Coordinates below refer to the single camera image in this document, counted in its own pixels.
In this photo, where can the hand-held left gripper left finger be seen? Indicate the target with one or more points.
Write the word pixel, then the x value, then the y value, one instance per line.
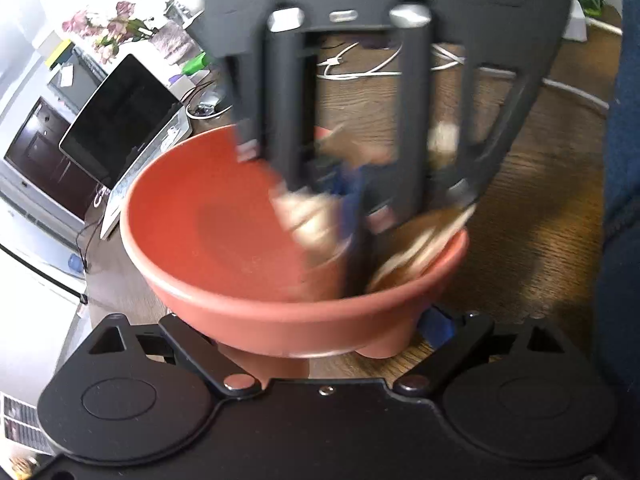
pixel 195 351

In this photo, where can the white tissue box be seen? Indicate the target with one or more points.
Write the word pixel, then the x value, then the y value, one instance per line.
pixel 187 87

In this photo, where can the dark blue clothing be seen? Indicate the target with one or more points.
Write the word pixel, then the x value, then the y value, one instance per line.
pixel 620 185

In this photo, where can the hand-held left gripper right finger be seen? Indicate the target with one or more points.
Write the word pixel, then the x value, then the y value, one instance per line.
pixel 438 324

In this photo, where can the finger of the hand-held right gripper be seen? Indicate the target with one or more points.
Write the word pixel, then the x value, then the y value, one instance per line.
pixel 412 110
pixel 291 110

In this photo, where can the dried pink flowers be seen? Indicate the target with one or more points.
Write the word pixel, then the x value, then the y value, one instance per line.
pixel 110 27

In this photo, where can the silver laptop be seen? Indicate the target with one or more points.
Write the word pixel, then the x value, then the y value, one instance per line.
pixel 120 120

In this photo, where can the dark wooden cabinet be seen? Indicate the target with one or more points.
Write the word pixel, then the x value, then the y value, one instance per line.
pixel 45 155

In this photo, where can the brown paper towel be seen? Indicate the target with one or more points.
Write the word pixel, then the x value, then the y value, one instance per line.
pixel 310 220

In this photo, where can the pink footed bowl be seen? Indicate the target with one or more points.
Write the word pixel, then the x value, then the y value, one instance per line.
pixel 225 240

